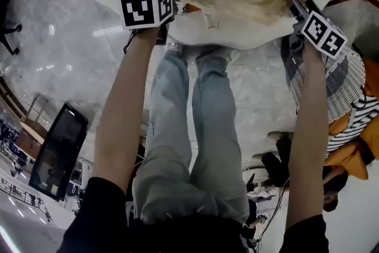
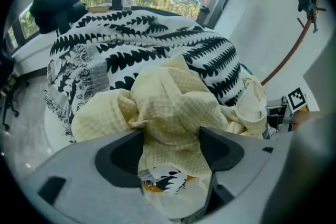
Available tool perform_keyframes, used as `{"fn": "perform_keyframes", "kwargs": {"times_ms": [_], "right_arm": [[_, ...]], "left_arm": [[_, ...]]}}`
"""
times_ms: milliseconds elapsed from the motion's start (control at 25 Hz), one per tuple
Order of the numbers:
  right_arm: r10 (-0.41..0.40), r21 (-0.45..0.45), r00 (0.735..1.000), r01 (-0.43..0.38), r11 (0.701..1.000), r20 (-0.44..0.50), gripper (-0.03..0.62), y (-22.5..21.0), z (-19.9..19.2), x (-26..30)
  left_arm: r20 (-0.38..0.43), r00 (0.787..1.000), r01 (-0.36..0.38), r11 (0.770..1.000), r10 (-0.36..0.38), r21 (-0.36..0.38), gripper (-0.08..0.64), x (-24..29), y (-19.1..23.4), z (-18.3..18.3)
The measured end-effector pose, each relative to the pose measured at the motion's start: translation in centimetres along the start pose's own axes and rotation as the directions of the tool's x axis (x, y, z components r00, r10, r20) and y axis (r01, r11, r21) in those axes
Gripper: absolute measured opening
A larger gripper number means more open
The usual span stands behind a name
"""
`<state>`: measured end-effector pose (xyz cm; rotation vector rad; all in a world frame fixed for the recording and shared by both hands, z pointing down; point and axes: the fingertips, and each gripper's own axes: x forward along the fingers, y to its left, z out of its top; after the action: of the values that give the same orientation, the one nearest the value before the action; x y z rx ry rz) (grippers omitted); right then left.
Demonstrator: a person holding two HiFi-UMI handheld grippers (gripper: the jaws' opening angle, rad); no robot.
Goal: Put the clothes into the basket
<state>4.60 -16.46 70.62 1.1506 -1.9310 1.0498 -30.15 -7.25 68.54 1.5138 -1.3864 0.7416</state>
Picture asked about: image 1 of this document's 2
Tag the orange sofa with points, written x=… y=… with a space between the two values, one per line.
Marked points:
x=352 y=157

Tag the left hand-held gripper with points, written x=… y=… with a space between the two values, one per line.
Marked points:
x=139 y=12

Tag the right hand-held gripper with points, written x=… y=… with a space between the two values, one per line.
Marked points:
x=322 y=35

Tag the person's right shoe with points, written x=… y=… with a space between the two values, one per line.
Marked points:
x=219 y=54

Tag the person's right forearm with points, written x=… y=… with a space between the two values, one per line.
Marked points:
x=308 y=142

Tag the person's left shoe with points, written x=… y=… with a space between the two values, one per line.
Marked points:
x=174 y=49

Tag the black white striped blanket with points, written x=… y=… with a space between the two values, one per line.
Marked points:
x=358 y=121

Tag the person's left forearm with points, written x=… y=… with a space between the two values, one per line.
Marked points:
x=124 y=115

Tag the cluttered workbench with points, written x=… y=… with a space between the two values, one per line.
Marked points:
x=17 y=180

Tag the white woven laundry basket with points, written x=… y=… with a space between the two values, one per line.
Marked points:
x=346 y=83

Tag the person's light blue jeans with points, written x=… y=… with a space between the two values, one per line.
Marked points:
x=189 y=133

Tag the person's black t-shirt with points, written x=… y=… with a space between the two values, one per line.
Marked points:
x=183 y=237

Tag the person's shoe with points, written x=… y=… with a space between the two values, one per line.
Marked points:
x=260 y=157
x=174 y=49
x=279 y=135
x=219 y=54

